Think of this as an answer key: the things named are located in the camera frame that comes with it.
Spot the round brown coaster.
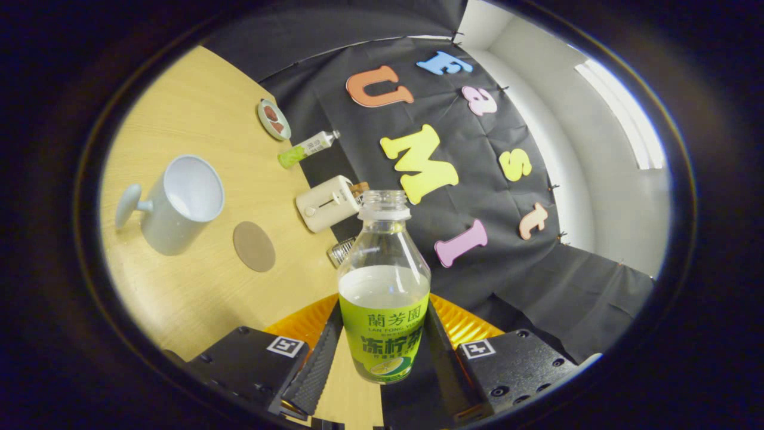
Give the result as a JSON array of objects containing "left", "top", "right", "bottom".
[{"left": 233, "top": 221, "right": 276, "bottom": 273}]

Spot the pale grey cup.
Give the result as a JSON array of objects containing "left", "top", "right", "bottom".
[{"left": 115, "top": 154, "right": 226, "bottom": 256}]

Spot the cream toaster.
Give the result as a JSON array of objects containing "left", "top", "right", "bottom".
[{"left": 295, "top": 175, "right": 362, "bottom": 234}]

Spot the small bottle with green liquid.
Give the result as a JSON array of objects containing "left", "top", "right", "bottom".
[{"left": 278, "top": 130, "right": 341, "bottom": 169}]

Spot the green label juice bottle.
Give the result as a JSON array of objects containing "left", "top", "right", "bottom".
[{"left": 337, "top": 190, "right": 432, "bottom": 385}]

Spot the green plate with food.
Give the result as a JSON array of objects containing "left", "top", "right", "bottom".
[{"left": 258, "top": 99, "right": 292, "bottom": 142}]

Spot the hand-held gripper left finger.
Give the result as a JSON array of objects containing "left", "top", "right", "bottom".
[{"left": 179, "top": 294, "right": 344, "bottom": 419}]

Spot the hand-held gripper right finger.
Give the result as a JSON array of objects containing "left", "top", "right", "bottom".
[{"left": 418, "top": 294, "right": 580, "bottom": 425}]

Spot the metal mesh holder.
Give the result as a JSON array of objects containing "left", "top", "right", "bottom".
[{"left": 327, "top": 237, "right": 358, "bottom": 268}]

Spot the ceiling light panel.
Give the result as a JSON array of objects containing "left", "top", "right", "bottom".
[{"left": 575, "top": 59, "right": 666, "bottom": 171}]

